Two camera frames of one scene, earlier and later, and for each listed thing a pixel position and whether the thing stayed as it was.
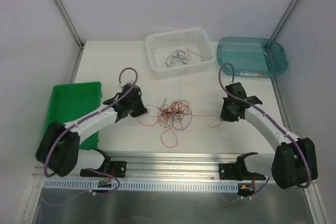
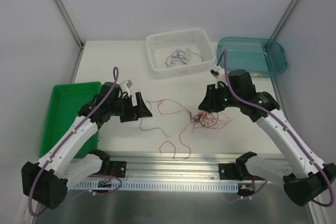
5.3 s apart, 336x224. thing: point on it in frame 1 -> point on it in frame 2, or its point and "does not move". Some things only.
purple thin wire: (179, 55) does not move
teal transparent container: (251, 57) does not move
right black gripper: (228, 111) -> (210, 99)
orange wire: (177, 114) -> (203, 119)
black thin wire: (190, 56) does not move
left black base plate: (118, 169) does not move
